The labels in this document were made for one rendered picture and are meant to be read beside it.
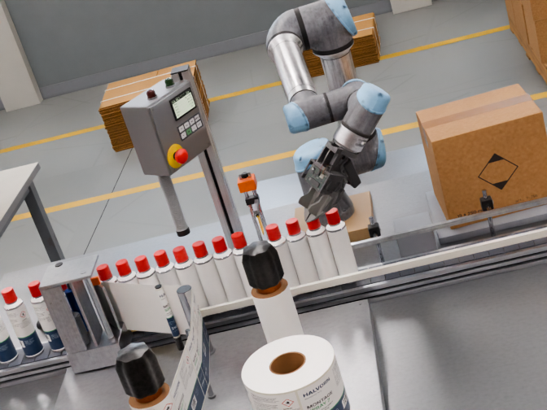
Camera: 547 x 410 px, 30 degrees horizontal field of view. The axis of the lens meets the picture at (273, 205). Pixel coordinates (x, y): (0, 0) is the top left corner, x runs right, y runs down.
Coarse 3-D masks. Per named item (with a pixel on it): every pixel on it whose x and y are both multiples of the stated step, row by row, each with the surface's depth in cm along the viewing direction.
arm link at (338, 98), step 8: (352, 80) 248; (360, 80) 248; (344, 88) 244; (352, 88) 242; (360, 88) 241; (328, 96) 243; (336, 96) 243; (344, 96) 242; (336, 104) 242; (344, 104) 242; (336, 112) 243; (344, 112) 243; (336, 120) 245
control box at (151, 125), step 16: (144, 96) 252; (160, 96) 248; (128, 112) 249; (144, 112) 245; (160, 112) 247; (192, 112) 256; (128, 128) 252; (144, 128) 248; (160, 128) 248; (176, 128) 252; (144, 144) 251; (160, 144) 249; (176, 144) 252; (192, 144) 257; (208, 144) 261; (144, 160) 255; (160, 160) 251
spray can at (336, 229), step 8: (336, 208) 257; (328, 216) 256; (336, 216) 256; (328, 224) 258; (336, 224) 257; (344, 224) 258; (328, 232) 258; (336, 232) 257; (344, 232) 258; (336, 240) 258; (344, 240) 258; (336, 248) 259; (344, 248) 259; (336, 256) 260; (344, 256) 260; (352, 256) 261; (336, 264) 263; (344, 264) 261; (352, 264) 261; (344, 272) 262; (352, 272) 262
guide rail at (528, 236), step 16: (496, 240) 256; (512, 240) 255; (528, 240) 255; (432, 256) 257; (448, 256) 257; (368, 272) 259; (384, 272) 259; (304, 288) 262; (320, 288) 262; (224, 304) 264; (240, 304) 264
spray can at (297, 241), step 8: (288, 224) 257; (296, 224) 257; (288, 232) 259; (296, 232) 258; (304, 232) 260; (288, 240) 259; (296, 240) 258; (304, 240) 259; (296, 248) 259; (304, 248) 259; (296, 256) 260; (304, 256) 260; (312, 256) 262; (296, 264) 261; (304, 264) 261; (312, 264) 262; (296, 272) 264; (304, 272) 262; (312, 272) 262; (304, 280) 263; (312, 280) 263
